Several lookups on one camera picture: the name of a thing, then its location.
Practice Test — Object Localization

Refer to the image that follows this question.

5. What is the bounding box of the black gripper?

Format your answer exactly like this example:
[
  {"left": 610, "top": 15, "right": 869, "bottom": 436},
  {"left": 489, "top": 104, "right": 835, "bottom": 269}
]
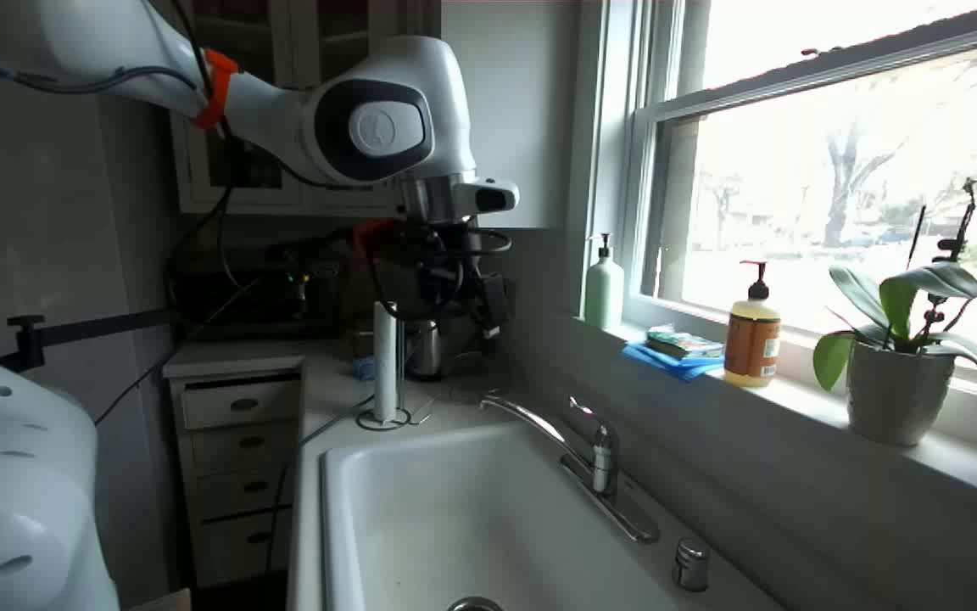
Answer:
[{"left": 408, "top": 223, "right": 513, "bottom": 339}]

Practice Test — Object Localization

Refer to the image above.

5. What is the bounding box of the chrome faucet spout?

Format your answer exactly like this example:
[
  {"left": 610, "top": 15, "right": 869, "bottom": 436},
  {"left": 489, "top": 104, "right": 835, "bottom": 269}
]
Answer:
[{"left": 478, "top": 398, "right": 565, "bottom": 446}]

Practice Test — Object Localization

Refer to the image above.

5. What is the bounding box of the chrome faucet handle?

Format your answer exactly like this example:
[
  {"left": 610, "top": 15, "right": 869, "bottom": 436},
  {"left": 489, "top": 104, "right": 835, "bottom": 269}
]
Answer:
[{"left": 565, "top": 398, "right": 613, "bottom": 446}]

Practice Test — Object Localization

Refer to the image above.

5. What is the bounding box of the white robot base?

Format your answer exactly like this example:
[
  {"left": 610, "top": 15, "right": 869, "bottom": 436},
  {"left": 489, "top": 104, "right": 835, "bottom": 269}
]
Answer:
[{"left": 0, "top": 365, "right": 117, "bottom": 611}]

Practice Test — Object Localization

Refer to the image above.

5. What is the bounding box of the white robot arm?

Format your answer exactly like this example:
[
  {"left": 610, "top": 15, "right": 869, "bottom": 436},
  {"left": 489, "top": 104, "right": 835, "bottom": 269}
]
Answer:
[{"left": 0, "top": 0, "right": 519, "bottom": 337}]

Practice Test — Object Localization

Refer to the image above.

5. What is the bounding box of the metal cup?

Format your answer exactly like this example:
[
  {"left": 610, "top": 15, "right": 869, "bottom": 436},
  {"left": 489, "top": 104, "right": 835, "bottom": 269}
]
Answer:
[{"left": 404, "top": 320, "right": 441, "bottom": 381}]

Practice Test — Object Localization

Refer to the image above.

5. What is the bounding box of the green soap dispenser bottle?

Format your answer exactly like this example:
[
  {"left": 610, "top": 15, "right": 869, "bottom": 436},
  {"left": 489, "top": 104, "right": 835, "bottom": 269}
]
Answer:
[{"left": 582, "top": 238, "right": 623, "bottom": 330}]

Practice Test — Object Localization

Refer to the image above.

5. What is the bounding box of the yellow green sponge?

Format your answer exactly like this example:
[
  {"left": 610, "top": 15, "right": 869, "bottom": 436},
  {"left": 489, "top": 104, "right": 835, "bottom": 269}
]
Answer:
[{"left": 643, "top": 325, "right": 724, "bottom": 359}]

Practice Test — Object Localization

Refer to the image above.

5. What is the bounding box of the white ceramic sink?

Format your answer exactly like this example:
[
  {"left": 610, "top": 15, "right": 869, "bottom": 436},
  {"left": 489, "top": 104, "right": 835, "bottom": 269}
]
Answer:
[{"left": 288, "top": 425, "right": 779, "bottom": 611}]

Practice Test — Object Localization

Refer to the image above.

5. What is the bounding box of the blue cloth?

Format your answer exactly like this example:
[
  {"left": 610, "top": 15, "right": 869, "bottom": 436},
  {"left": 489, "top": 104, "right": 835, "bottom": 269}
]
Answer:
[{"left": 621, "top": 344, "right": 724, "bottom": 381}]

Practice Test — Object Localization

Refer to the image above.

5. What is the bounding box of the white drawer cabinet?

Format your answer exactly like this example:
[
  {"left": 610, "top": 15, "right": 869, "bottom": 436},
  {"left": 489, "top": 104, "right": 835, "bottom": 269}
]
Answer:
[{"left": 163, "top": 357, "right": 303, "bottom": 588}]

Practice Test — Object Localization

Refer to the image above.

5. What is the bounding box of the amber soap dispenser bottle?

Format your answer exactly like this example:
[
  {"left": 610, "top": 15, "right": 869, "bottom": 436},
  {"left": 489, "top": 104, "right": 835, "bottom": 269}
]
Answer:
[{"left": 724, "top": 260, "right": 779, "bottom": 386}]

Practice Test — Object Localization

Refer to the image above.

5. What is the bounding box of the chrome sink hole cap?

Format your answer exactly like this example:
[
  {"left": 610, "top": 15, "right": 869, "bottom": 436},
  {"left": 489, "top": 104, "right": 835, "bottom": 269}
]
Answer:
[{"left": 676, "top": 540, "right": 709, "bottom": 594}]

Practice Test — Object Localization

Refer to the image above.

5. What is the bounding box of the potted orchid plant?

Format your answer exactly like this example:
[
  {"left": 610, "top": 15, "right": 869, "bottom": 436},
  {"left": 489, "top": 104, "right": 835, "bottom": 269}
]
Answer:
[{"left": 812, "top": 179, "right": 977, "bottom": 449}]

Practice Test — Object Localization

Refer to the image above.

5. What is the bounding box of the chrome faucet base plate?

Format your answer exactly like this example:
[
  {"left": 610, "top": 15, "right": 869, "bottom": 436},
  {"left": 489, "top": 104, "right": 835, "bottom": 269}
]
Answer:
[{"left": 561, "top": 446, "right": 661, "bottom": 543}]

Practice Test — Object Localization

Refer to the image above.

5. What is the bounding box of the white window frame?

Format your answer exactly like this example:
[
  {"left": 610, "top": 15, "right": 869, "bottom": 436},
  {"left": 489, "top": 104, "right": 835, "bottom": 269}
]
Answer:
[{"left": 564, "top": 0, "right": 977, "bottom": 402}]

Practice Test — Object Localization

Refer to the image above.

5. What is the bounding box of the black wall bracket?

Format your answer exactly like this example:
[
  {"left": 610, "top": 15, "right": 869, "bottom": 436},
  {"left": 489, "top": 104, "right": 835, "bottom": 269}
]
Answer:
[{"left": 0, "top": 308, "right": 177, "bottom": 374}]

